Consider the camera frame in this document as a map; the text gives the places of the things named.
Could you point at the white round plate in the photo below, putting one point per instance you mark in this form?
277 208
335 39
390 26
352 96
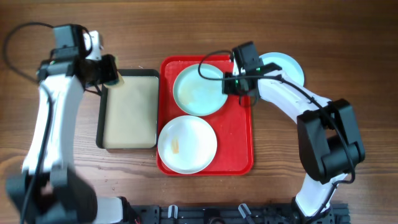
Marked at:
187 144

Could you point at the light blue round plate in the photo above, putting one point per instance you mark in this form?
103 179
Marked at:
198 96

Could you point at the green and yellow sponge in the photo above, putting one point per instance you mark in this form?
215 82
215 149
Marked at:
119 80

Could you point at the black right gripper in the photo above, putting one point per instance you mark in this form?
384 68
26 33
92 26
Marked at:
232 88

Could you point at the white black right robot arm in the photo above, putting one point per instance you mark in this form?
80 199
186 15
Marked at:
329 143

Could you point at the black tray of soapy water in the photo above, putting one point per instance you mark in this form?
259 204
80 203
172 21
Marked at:
128 111

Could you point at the red plastic tray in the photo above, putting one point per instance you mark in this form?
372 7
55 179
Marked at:
232 123

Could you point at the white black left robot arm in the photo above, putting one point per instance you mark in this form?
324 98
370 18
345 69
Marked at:
48 190

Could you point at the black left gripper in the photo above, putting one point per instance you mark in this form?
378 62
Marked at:
109 70

